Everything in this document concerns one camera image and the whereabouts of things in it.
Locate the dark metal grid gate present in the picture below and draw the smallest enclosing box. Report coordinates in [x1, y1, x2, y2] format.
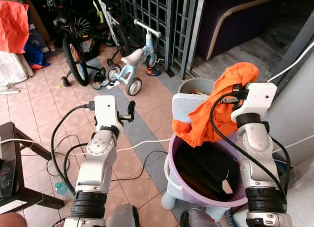
[104, 0, 208, 80]

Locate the light blue plastic stool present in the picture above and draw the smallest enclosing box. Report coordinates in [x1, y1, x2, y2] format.
[161, 93, 234, 224]

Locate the white foam sheet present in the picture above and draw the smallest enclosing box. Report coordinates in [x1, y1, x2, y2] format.
[284, 162, 314, 227]

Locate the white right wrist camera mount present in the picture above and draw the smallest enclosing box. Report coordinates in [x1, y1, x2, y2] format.
[231, 82, 278, 122]

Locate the grey plastic bucket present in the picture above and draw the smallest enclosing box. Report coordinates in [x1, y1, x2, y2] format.
[178, 78, 217, 96]

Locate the white washer cable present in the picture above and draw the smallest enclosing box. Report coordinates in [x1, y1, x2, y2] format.
[267, 40, 314, 84]

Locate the thin black floor cable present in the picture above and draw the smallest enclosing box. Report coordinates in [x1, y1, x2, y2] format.
[45, 135, 169, 183]

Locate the orange cloth garment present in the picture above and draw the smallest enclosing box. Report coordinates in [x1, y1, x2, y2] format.
[171, 62, 260, 148]

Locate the light blue child balance bike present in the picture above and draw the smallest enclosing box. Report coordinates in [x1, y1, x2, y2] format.
[105, 19, 163, 97]

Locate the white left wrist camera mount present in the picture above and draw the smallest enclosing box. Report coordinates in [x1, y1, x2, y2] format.
[93, 95, 124, 132]

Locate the dark wooden table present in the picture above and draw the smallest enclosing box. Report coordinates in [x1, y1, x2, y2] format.
[0, 121, 65, 216]

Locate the white floor cable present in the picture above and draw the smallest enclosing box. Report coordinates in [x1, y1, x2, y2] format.
[0, 137, 173, 155]

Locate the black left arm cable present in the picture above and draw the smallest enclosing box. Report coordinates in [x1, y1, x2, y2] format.
[50, 103, 97, 194]

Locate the dark purple sofa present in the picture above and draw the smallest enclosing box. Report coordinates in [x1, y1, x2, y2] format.
[198, 0, 289, 61]

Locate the black child bicycle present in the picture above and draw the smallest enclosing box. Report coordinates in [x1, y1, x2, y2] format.
[47, 0, 106, 88]

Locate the purple plastic laundry bucket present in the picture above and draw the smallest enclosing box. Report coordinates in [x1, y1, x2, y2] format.
[166, 133, 249, 208]

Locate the red cloth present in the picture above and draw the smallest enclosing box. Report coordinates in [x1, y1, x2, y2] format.
[0, 0, 30, 55]

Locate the black garment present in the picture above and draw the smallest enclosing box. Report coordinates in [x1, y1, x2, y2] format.
[176, 142, 242, 199]

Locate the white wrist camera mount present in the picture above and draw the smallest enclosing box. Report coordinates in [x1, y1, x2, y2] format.
[93, 95, 124, 132]
[231, 82, 278, 122]

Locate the green plastic bottle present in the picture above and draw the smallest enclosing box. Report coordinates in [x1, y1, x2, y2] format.
[54, 181, 72, 198]

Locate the blue bag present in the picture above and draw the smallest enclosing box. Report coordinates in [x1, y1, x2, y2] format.
[23, 37, 51, 70]

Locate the grey washing machine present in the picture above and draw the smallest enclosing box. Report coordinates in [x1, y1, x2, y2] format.
[266, 49, 314, 165]

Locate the white bicycle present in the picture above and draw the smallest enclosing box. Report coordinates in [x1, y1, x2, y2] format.
[93, 0, 133, 57]

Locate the grey robot right leg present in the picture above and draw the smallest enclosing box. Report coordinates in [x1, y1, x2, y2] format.
[181, 208, 217, 227]

